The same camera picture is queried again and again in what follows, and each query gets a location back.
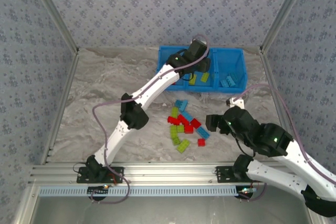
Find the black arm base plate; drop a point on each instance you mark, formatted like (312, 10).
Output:
(223, 175)
(119, 171)

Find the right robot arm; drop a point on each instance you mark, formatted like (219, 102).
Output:
(275, 175)

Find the small black controller board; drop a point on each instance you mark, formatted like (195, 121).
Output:
(244, 193)
(97, 191)

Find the blue plastic bin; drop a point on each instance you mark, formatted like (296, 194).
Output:
(199, 87)
(228, 61)
(164, 56)

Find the aluminium frame leg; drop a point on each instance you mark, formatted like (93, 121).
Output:
(26, 205)

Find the aluminium front rail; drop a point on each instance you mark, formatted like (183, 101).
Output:
(168, 172)

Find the small red lego brick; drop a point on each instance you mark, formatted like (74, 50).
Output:
(201, 142)

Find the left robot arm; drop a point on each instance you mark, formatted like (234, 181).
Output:
(113, 142)

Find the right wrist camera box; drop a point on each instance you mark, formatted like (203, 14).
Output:
(233, 102)

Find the aluminium side rail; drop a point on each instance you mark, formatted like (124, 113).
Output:
(62, 103)
(266, 64)

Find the aluminium upright post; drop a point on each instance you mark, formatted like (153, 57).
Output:
(54, 11)
(285, 11)

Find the small green lego brick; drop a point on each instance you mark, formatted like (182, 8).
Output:
(180, 128)

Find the small blue lego brick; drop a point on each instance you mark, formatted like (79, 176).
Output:
(179, 102)

